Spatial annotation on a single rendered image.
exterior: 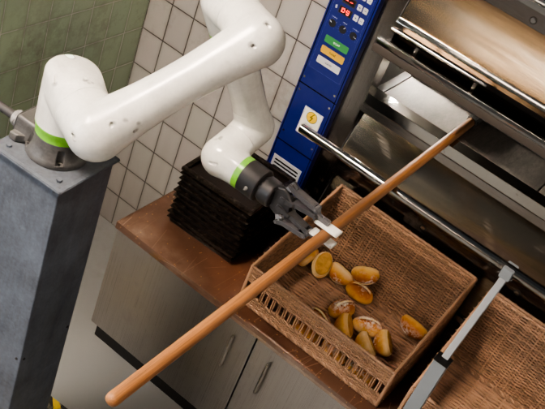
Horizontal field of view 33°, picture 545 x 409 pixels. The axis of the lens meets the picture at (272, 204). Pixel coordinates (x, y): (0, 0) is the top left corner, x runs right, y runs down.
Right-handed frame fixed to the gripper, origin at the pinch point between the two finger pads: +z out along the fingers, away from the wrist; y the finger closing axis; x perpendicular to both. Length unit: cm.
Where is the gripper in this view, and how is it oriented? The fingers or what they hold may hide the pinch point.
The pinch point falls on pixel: (325, 232)
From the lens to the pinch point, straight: 233.9
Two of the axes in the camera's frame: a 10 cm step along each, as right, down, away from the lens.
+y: -3.1, 7.5, 5.9
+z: 7.7, 5.6, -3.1
